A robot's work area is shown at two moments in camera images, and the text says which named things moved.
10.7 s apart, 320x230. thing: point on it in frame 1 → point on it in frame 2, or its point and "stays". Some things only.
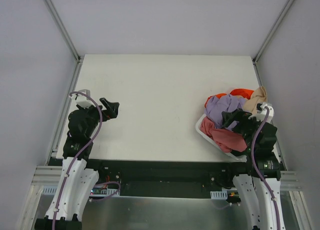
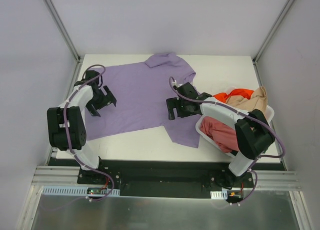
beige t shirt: x=258 y=95 stays
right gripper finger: x=228 y=118 → x=172 y=103
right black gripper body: x=240 y=119 → x=177 y=107
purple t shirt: x=214 y=107 → x=140 y=90
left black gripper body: x=100 y=111 → x=100 y=103
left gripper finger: x=106 y=103 → x=111 y=97
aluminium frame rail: x=47 y=175 stays
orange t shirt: x=245 y=93 stays
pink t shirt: x=226 y=140 stays
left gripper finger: x=112 y=112 → x=92 y=110
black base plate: x=169 y=179 stays
